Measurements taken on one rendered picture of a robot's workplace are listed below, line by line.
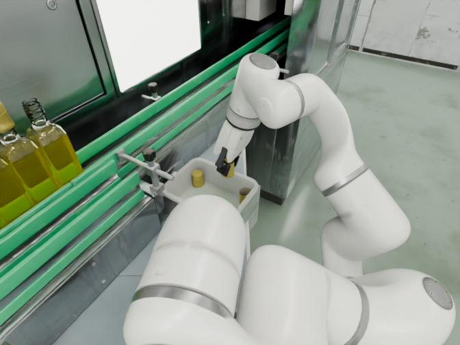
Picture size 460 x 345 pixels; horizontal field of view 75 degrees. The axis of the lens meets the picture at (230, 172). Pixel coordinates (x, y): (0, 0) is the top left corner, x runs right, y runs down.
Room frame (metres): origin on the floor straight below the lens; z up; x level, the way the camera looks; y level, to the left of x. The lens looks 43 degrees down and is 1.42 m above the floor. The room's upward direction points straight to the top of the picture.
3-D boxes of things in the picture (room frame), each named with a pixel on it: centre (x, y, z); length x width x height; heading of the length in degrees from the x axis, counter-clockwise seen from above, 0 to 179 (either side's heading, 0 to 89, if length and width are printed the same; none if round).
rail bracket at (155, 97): (0.84, 0.24, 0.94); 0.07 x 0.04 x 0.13; 58
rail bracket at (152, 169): (0.53, 0.20, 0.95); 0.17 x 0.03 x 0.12; 58
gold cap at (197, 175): (0.65, 0.10, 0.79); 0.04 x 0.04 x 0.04
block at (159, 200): (0.53, 0.21, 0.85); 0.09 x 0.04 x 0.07; 58
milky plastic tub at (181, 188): (0.57, 0.05, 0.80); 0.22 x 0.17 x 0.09; 58
